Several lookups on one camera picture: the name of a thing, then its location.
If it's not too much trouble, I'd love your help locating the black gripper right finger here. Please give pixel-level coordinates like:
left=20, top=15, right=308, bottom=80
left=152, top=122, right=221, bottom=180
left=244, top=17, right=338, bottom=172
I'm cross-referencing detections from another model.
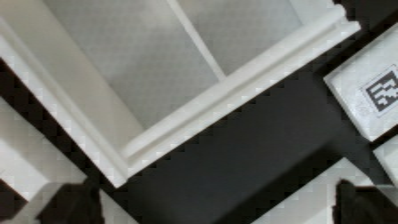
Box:
left=335, top=179, right=398, bottom=224

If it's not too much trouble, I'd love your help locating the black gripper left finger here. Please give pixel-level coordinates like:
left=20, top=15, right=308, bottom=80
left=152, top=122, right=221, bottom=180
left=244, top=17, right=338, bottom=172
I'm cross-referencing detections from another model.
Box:
left=36, top=182, right=105, bottom=224

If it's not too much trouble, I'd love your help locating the white cabinet door with tag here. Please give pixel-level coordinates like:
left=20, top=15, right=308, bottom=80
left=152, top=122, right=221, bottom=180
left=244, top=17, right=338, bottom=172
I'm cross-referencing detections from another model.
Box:
left=324, top=23, right=398, bottom=141

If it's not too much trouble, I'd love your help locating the white cabinet body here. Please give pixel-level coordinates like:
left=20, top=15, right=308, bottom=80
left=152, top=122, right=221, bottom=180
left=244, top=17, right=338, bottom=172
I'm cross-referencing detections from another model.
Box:
left=0, top=0, right=361, bottom=185

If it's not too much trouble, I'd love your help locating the white U-shaped obstacle wall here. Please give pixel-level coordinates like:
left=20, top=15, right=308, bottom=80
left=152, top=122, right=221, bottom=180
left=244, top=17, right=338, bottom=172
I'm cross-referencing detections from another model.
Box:
left=0, top=97, right=139, bottom=224

